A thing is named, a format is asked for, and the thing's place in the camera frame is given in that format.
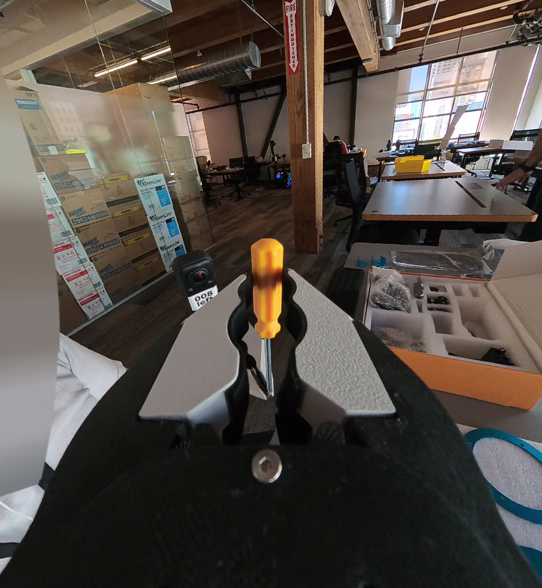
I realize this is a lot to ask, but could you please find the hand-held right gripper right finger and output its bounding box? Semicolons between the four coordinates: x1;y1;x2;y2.
282;269;398;439

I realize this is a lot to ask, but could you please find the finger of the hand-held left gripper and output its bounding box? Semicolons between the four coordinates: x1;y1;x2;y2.
246;342;272;401

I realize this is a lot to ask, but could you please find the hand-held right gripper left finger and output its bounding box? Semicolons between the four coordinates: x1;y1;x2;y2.
138;273;255;444

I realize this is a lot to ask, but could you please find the orange handled screwdriver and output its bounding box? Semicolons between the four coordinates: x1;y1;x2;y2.
250;238;285;399

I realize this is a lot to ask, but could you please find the wood edged office desk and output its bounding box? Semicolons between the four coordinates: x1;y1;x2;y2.
381;160;469;181
361;176;539;245
204;166;247;203

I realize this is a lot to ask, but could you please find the grey desk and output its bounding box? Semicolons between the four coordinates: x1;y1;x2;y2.
344;242;542;460

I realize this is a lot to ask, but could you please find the clear bag of small hardware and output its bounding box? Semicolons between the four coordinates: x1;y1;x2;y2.
371;325;426;353

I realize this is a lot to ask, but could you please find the black textured pad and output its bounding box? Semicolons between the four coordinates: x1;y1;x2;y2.
326;267;366;319

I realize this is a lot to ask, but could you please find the clear bag of screws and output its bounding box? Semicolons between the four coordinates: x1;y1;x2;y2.
371;267;412;312

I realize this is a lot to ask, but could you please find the white foam insert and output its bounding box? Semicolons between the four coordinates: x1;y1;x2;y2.
365;272;541;374

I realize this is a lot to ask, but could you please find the stack of cardboard boxes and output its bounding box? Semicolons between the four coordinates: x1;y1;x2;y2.
11;82;215;334

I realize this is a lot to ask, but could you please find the orange cardboard kit box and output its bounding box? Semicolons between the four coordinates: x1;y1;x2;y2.
361;236;542;411

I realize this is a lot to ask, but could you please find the clear bag of black parts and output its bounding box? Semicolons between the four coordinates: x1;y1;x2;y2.
390;249;493;277

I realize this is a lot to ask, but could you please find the black servo motor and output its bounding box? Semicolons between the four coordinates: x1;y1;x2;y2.
480;346;515;367

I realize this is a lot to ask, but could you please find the black office chair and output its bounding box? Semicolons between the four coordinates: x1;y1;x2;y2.
334;151;369;227

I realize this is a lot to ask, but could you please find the yellow plastic bin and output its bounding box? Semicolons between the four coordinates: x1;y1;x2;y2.
393;155;433;174

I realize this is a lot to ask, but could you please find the red fire extinguisher sign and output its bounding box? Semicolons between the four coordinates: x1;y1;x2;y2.
283;0;301;75

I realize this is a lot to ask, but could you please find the large office window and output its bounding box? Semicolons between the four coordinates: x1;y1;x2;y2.
392;50;499;143

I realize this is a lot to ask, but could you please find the wooden post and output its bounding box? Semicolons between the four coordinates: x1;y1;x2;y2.
285;0;326;254

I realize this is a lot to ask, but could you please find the blue metal ring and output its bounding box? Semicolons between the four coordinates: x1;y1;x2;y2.
463;428;542;527

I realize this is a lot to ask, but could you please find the silver air duct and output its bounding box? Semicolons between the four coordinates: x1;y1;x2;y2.
176;41;262;86
375;0;405;51

